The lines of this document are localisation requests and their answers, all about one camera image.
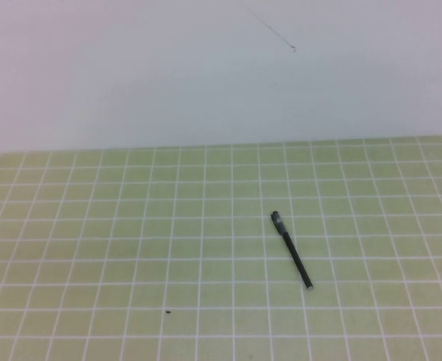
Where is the clear pen cap black end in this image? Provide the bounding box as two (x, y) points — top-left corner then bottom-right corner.
(270, 211), (285, 235)

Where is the black pen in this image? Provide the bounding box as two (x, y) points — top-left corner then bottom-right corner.
(280, 229), (315, 292)

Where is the green grid cutting mat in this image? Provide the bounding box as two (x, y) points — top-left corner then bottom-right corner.
(0, 135), (442, 361)

